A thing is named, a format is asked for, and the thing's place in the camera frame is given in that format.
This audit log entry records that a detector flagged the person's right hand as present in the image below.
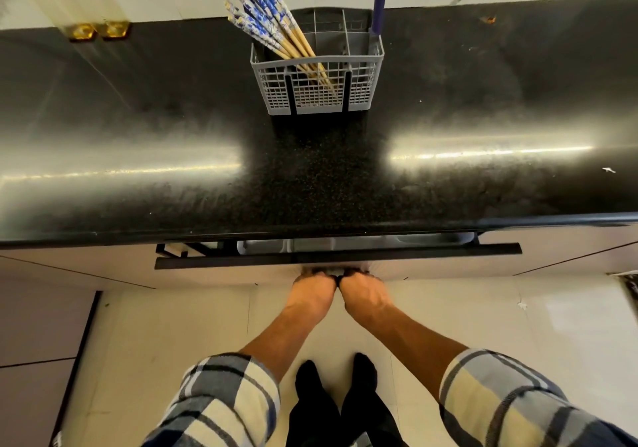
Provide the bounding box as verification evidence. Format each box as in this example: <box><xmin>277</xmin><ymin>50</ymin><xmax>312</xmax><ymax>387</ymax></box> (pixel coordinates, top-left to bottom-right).
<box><xmin>338</xmin><ymin>268</ymin><xmax>395</xmax><ymax>321</ymax></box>

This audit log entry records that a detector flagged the person's left hand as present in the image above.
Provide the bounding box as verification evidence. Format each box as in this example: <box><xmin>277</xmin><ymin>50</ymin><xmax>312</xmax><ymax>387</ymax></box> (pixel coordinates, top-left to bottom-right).
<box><xmin>291</xmin><ymin>268</ymin><xmax>340</xmax><ymax>319</ymax></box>

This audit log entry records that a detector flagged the beige drawer with black edge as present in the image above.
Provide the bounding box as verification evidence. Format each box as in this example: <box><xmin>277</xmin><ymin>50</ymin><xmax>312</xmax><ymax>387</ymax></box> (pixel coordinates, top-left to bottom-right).
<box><xmin>154</xmin><ymin>232</ymin><xmax>523</xmax><ymax>284</ymax></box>

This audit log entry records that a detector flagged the person's right forearm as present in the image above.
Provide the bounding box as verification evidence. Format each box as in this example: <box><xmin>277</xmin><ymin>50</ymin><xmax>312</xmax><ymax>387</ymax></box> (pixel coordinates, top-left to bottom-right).
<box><xmin>349</xmin><ymin>306</ymin><xmax>470</xmax><ymax>403</ymax></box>

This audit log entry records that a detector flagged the person's left forearm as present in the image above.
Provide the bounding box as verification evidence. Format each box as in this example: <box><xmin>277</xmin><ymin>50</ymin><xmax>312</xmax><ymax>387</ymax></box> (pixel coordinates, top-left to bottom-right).
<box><xmin>239</xmin><ymin>307</ymin><xmax>334</xmax><ymax>384</ymax></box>

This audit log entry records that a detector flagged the grey cutlery tray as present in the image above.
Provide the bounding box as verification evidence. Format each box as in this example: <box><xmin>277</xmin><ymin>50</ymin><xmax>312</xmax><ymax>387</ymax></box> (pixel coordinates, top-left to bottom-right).
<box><xmin>236</xmin><ymin>232</ymin><xmax>477</xmax><ymax>256</ymax></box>

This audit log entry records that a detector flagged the person's right leg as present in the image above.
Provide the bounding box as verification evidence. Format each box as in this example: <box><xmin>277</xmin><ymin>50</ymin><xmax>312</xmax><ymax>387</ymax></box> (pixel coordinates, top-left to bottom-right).
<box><xmin>341</xmin><ymin>352</ymin><xmax>410</xmax><ymax>447</ymax></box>

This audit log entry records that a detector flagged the person's leg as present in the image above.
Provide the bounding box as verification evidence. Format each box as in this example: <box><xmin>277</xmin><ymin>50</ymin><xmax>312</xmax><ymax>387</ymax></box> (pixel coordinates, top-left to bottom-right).
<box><xmin>285</xmin><ymin>360</ymin><xmax>346</xmax><ymax>447</ymax></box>
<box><xmin>341</xmin><ymin>352</ymin><xmax>410</xmax><ymax>447</ymax></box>

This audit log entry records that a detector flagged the person's left leg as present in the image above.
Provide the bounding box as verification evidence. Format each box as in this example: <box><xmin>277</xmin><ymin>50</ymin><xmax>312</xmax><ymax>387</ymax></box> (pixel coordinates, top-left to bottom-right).
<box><xmin>285</xmin><ymin>360</ymin><xmax>346</xmax><ymax>447</ymax></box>

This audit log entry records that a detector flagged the plaid shirt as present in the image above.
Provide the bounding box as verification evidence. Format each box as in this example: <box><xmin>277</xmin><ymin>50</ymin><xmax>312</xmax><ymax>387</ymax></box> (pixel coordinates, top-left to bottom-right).
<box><xmin>142</xmin><ymin>348</ymin><xmax>638</xmax><ymax>447</ymax></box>

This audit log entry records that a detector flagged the beige cabinet door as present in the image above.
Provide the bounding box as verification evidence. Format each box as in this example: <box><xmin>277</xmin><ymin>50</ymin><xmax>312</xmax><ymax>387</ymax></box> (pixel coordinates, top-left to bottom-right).
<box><xmin>0</xmin><ymin>276</ymin><xmax>103</xmax><ymax>447</ymax></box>
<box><xmin>478</xmin><ymin>222</ymin><xmax>638</xmax><ymax>278</ymax></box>

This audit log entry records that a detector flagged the bundle of blue patterned chopsticks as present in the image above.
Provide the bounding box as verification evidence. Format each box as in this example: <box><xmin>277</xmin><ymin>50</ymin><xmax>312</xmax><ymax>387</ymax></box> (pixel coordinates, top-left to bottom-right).
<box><xmin>224</xmin><ymin>0</ymin><xmax>336</xmax><ymax>94</ymax></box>

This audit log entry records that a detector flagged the gold hexagonal holder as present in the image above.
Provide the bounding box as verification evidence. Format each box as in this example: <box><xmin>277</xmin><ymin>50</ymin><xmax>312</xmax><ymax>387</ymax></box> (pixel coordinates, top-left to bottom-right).
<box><xmin>67</xmin><ymin>23</ymin><xmax>98</xmax><ymax>42</ymax></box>
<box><xmin>100</xmin><ymin>20</ymin><xmax>132</xmax><ymax>40</ymax></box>

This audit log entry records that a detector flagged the grey cutlery basket blue handle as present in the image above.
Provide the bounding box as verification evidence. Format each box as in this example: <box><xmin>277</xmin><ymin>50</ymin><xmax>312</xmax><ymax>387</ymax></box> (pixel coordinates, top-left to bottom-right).
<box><xmin>250</xmin><ymin>0</ymin><xmax>388</xmax><ymax>116</ymax></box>

